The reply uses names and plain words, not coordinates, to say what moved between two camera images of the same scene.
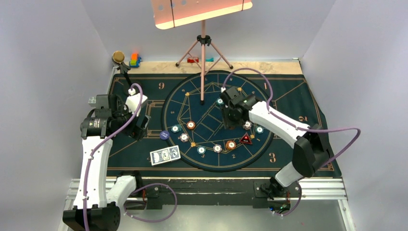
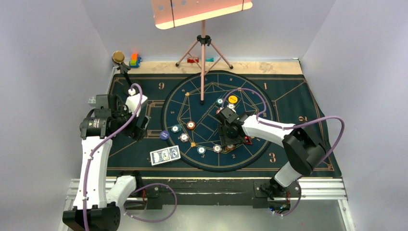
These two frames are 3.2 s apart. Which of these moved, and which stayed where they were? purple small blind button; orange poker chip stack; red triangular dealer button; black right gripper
Moved: black right gripper
Stayed: orange poker chip stack; red triangular dealer button; purple small blind button
